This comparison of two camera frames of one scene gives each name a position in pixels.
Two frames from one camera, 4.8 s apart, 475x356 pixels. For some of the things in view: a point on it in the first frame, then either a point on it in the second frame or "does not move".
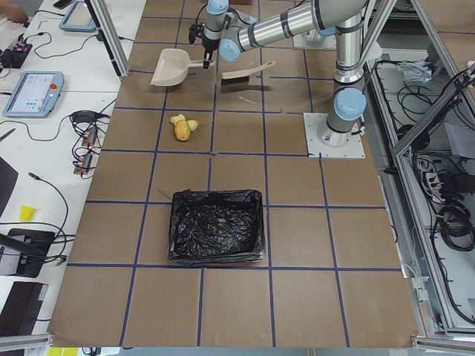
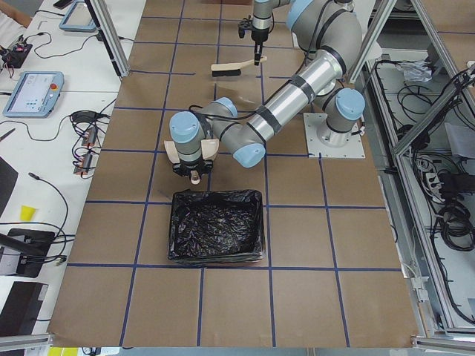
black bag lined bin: x=214 y=226 does not move
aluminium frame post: x=110 y=35 does not move
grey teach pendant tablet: x=35 y=95 does not move
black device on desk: x=32 y=245 does not move
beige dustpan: x=172 y=67 -> x=210 y=147
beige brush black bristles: x=242 y=76 -> x=225 y=69
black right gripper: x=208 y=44 -> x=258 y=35
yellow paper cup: x=27 y=213 does not move
